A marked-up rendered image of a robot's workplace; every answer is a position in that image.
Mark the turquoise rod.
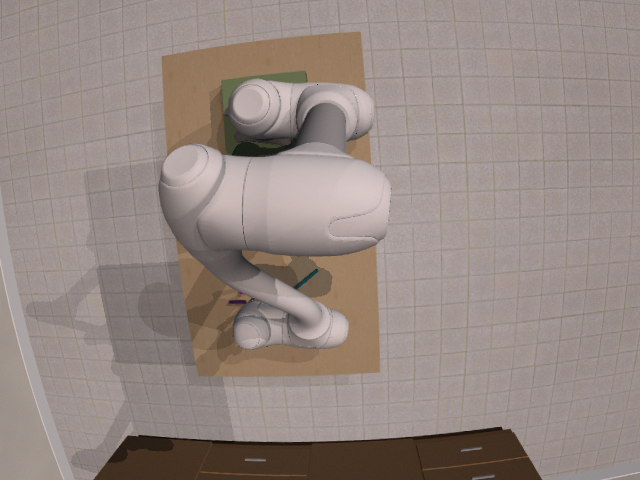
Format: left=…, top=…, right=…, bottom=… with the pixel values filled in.
left=294, top=269, right=319, bottom=290

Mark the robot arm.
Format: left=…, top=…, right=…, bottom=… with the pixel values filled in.
left=158, top=79, right=391, bottom=350

